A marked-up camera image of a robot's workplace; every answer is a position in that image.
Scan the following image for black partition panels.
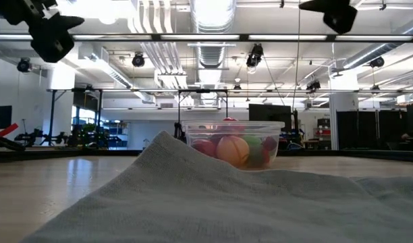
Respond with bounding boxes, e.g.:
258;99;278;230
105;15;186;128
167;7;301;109
336;109;409;151

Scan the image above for clear plastic container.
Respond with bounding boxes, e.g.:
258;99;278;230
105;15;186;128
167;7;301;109
182;120;285;172

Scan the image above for black metal stand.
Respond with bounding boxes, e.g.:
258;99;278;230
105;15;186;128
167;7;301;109
48;88;104;146

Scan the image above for black hanging camera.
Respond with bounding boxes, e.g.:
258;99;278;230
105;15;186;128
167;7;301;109
246;43;265;68

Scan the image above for green round fruit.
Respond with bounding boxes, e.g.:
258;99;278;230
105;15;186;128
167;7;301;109
242;134;265;169

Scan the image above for black metal frame rig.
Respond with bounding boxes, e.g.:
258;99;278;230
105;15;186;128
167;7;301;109
177;88;229;136

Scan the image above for black aluminium table frame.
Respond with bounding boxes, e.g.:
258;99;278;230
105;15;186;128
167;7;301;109
0;148;413;163

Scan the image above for long black crossbar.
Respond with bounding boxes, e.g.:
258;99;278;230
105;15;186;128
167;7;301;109
0;32;413;43

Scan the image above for peach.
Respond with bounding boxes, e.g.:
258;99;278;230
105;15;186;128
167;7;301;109
215;134;250;167

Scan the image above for black slanted bar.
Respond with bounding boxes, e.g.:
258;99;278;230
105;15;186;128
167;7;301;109
0;133;26;152

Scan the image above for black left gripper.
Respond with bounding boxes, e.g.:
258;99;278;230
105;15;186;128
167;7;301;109
0;0;86;63

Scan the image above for black computer monitor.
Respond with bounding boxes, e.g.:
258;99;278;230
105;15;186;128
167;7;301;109
248;103;293;133

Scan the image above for grey cloth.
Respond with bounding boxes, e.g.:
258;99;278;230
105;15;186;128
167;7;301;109
20;130;413;243

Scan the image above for red padded bar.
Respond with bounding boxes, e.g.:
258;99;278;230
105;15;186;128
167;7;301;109
0;123;20;138

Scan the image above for silver ventilation duct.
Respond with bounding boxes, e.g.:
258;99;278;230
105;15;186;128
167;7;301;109
190;0;237;106

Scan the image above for shelf with red boxes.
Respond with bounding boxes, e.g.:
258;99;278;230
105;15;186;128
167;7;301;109
316;117;331;138

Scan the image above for pinkish red round fruit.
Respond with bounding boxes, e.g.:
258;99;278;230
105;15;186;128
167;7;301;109
216;117;246;134

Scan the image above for dark wall screen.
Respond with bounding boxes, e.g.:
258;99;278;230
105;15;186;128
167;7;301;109
0;105;13;130

